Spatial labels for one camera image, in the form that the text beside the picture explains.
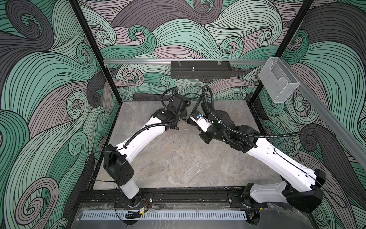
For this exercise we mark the grey mesh wall holder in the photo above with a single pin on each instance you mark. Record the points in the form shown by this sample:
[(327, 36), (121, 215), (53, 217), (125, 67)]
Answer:
[(279, 80)]

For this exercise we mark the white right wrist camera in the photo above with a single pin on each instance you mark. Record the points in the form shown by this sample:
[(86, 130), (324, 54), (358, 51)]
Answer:
[(201, 121)]

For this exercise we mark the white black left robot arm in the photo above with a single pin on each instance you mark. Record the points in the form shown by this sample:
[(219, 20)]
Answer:
[(118, 159)]

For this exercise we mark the black perforated wall tray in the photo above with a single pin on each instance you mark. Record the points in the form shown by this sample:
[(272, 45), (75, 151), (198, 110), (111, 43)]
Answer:
[(204, 71)]

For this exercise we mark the black vertical frame post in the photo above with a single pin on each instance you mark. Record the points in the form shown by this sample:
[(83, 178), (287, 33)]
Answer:
[(286, 41), (86, 29)]

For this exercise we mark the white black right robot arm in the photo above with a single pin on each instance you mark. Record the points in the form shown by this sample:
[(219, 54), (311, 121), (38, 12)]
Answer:
[(300, 186)]

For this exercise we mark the white slotted cable duct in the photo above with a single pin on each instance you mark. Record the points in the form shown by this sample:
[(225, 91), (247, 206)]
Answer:
[(167, 215)]

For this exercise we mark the black vertical frame post left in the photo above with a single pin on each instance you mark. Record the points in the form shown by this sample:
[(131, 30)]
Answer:
[(86, 29)]

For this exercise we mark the black vertical frame post right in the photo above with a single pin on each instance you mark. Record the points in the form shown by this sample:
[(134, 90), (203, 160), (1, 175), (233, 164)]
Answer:
[(286, 41)]

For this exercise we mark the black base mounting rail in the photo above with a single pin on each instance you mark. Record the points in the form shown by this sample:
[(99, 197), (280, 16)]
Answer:
[(234, 197)]

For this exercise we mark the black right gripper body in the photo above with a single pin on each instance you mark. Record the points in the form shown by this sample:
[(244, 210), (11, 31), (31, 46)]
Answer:
[(212, 133)]

